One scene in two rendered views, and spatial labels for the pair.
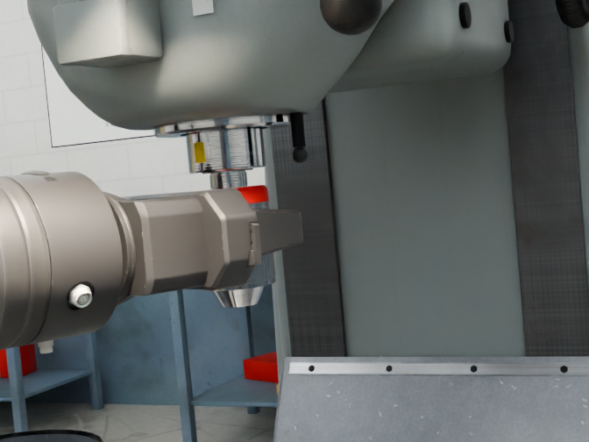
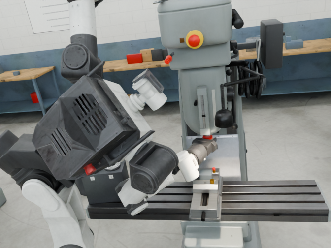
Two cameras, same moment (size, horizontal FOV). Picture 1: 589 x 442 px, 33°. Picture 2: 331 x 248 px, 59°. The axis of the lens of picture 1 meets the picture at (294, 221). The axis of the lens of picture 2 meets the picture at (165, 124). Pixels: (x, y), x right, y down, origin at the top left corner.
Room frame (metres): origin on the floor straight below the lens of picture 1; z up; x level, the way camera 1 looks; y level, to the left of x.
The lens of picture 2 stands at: (-0.57, 0.50, 1.92)
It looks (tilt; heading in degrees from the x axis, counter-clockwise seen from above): 24 degrees down; 347
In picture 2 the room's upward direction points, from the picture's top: 8 degrees counter-clockwise
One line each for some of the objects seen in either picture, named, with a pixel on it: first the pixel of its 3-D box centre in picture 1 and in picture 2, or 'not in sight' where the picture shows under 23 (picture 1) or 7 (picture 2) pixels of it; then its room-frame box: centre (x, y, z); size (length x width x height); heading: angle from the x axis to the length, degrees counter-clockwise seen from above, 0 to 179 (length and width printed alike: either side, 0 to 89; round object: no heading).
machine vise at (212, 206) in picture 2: not in sight; (206, 188); (0.60, 0.07, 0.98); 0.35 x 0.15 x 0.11; 152
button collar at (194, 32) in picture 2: not in sight; (194, 39); (0.41, 0.14, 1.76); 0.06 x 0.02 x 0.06; 65
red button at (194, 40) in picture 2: not in sight; (194, 40); (0.39, 0.15, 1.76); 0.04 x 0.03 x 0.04; 65
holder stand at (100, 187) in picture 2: not in sight; (106, 181); (0.85, 0.55, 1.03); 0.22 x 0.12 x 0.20; 72
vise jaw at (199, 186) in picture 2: not in sight; (205, 186); (0.58, 0.09, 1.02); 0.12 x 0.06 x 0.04; 62
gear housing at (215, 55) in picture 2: not in sight; (201, 47); (0.65, 0.02, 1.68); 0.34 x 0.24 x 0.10; 155
